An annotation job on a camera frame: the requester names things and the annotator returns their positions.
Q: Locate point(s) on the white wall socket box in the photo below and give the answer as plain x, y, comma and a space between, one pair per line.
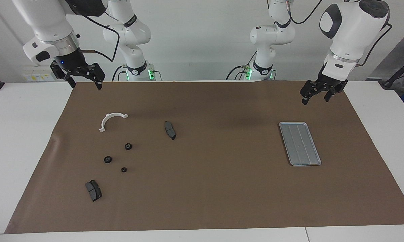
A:
37, 76

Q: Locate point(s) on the grey metal tray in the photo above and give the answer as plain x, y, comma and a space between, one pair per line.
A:
309, 158

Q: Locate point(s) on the black stand pole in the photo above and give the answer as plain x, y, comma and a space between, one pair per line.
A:
388, 83

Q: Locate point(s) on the white curved plastic bracket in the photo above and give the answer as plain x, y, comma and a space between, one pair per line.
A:
105, 120

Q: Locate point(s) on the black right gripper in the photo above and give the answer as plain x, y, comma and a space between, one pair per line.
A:
69, 62

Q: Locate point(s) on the grey metal panel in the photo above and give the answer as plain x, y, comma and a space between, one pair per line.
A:
400, 50

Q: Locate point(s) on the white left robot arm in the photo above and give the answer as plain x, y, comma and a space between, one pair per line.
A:
350, 30

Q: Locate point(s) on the brown table mat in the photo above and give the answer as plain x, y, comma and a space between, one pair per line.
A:
202, 188

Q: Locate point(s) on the dark grey brake pad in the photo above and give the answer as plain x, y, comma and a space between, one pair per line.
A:
93, 191
170, 130

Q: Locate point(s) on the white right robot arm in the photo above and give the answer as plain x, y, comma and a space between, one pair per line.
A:
50, 20

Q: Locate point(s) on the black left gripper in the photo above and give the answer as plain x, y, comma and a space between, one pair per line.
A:
326, 84

